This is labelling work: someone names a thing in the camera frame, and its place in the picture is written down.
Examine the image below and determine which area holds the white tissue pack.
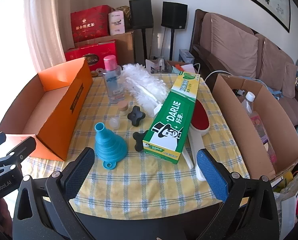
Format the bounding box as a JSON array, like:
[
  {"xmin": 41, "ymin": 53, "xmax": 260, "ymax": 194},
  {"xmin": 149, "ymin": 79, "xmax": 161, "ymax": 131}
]
[{"xmin": 108, "ymin": 10, "xmax": 127, "ymax": 36}]

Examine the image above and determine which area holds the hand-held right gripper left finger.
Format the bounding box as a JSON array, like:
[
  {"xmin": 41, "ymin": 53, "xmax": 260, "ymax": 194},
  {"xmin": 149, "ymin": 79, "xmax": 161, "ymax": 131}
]
[{"xmin": 13, "ymin": 147, "xmax": 96, "ymax": 230}]

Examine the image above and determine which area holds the closed brown cardboard box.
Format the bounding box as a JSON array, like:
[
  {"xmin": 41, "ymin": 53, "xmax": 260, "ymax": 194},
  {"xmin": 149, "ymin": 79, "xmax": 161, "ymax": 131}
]
[{"xmin": 114, "ymin": 30, "xmax": 136, "ymax": 67}]

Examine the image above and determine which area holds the white cable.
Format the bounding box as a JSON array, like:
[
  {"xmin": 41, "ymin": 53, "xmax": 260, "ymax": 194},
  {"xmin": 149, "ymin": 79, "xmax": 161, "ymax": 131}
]
[{"xmin": 193, "ymin": 63, "xmax": 265, "ymax": 83}]

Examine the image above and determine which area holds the white feather duster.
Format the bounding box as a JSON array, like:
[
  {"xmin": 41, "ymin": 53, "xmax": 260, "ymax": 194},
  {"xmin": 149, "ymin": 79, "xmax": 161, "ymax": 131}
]
[{"xmin": 120, "ymin": 64, "xmax": 195, "ymax": 170}]

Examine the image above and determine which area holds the yellow checkered tablecloth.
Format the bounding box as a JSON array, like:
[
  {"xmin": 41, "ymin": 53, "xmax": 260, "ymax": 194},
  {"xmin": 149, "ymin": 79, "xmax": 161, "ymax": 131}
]
[{"xmin": 21, "ymin": 72, "xmax": 250, "ymax": 222}]

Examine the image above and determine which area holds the pile of colourful bags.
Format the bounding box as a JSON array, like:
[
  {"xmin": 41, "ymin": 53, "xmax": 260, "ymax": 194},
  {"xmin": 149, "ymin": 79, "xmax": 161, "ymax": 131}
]
[{"xmin": 272, "ymin": 160, "xmax": 298, "ymax": 230}]

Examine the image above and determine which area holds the small clear plastic cap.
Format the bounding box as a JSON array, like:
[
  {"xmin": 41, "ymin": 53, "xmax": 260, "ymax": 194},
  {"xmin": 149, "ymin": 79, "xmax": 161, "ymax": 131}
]
[{"xmin": 109, "ymin": 116, "xmax": 121, "ymax": 130}]

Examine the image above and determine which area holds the clear plastic package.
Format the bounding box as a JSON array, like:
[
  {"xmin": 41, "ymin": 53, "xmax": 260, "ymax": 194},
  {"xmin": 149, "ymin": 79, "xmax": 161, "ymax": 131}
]
[{"xmin": 153, "ymin": 57, "xmax": 167, "ymax": 72}]

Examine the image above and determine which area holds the red chocolate gift bag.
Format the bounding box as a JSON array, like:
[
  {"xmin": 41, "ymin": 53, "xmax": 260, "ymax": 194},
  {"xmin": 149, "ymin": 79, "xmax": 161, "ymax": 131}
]
[{"xmin": 65, "ymin": 40, "xmax": 117, "ymax": 72}]

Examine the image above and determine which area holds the brown wooden sofa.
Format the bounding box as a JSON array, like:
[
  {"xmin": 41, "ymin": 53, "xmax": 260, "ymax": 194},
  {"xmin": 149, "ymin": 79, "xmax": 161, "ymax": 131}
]
[{"xmin": 190, "ymin": 9, "xmax": 298, "ymax": 132}]

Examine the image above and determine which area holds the small beige sofa cushion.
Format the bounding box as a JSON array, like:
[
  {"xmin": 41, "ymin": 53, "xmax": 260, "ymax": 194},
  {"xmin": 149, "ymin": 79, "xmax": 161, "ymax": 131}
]
[{"xmin": 281, "ymin": 62, "xmax": 298, "ymax": 99}]

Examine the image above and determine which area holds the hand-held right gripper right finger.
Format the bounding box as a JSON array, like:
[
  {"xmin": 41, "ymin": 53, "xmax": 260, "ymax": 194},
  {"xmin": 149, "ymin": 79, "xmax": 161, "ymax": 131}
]
[{"xmin": 196, "ymin": 149, "xmax": 282, "ymax": 230}]

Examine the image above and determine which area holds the large beige sofa cushion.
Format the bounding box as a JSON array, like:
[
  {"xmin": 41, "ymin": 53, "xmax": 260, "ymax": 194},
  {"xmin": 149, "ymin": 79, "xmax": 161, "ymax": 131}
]
[
  {"xmin": 201, "ymin": 12, "xmax": 260, "ymax": 75},
  {"xmin": 255, "ymin": 34, "xmax": 296, "ymax": 81}
]

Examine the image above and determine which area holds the blue collapsible funnel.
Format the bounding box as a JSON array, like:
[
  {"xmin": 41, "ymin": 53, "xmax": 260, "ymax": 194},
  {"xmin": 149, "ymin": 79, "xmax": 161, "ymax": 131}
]
[{"xmin": 94, "ymin": 122, "xmax": 126, "ymax": 169}]

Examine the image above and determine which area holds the black four-lobed knob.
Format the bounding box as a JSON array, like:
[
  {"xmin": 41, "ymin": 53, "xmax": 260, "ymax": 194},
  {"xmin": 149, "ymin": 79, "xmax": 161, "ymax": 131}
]
[
  {"xmin": 133, "ymin": 130, "xmax": 149, "ymax": 153},
  {"xmin": 128, "ymin": 106, "xmax": 146, "ymax": 127}
]

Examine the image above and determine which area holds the orange cardboard box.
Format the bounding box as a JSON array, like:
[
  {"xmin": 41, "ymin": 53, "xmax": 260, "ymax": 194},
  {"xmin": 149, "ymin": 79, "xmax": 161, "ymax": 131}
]
[{"xmin": 0, "ymin": 60, "xmax": 93, "ymax": 162}]

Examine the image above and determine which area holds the light blue cloth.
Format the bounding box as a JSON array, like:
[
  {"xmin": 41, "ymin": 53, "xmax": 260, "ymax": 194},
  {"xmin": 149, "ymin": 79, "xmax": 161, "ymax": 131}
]
[{"xmin": 262, "ymin": 79, "xmax": 286, "ymax": 101}]

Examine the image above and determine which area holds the clear bottle with pink cap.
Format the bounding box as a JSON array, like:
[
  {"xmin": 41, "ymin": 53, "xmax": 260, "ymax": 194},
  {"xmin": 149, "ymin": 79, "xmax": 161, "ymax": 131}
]
[{"xmin": 103, "ymin": 55, "xmax": 124, "ymax": 104}]

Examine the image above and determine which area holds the red and white lint brush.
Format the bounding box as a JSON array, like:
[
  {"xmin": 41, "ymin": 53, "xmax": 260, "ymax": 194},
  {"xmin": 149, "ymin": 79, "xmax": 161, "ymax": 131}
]
[{"xmin": 187, "ymin": 99, "xmax": 212, "ymax": 182}]

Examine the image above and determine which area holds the clear bottle with white cap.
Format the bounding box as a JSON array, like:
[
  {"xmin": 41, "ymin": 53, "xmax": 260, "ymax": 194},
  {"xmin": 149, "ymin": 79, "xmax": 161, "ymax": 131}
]
[{"xmin": 240, "ymin": 91, "xmax": 277, "ymax": 163}]

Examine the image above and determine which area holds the white curtain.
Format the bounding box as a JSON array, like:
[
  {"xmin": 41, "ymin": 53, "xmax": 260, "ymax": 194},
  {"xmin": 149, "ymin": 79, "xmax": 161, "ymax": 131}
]
[{"xmin": 21, "ymin": 0, "xmax": 89, "ymax": 73}]

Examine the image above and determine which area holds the open brown cardboard box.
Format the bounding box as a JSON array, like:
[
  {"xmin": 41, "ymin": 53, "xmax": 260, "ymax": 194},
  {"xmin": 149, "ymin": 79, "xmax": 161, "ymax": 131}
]
[{"xmin": 211, "ymin": 74, "xmax": 298, "ymax": 178}]

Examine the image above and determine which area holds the cardboard box with papers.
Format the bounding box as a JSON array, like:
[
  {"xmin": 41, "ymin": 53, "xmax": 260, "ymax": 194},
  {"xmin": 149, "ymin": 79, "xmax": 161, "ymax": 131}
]
[{"xmin": 145, "ymin": 58, "xmax": 202, "ymax": 75}]

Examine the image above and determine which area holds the red gift box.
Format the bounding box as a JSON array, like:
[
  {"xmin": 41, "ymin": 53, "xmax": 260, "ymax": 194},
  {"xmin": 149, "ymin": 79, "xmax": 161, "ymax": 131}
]
[{"xmin": 70, "ymin": 5, "xmax": 112, "ymax": 43}]

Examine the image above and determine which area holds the blue product box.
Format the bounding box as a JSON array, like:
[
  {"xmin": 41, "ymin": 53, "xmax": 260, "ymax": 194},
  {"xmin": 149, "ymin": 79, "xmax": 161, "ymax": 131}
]
[{"xmin": 179, "ymin": 49, "xmax": 196, "ymax": 64}]

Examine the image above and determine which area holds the black speaker stand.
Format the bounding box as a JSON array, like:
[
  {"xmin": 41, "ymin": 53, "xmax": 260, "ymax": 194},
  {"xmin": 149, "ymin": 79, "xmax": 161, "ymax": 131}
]
[
  {"xmin": 138, "ymin": 29, "xmax": 148, "ymax": 61},
  {"xmin": 168, "ymin": 27, "xmax": 176, "ymax": 61}
]

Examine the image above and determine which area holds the black speaker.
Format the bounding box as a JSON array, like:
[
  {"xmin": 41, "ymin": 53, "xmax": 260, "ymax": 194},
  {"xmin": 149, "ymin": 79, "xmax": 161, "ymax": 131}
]
[
  {"xmin": 161, "ymin": 1, "xmax": 188, "ymax": 28},
  {"xmin": 129, "ymin": 0, "xmax": 154, "ymax": 30}
]

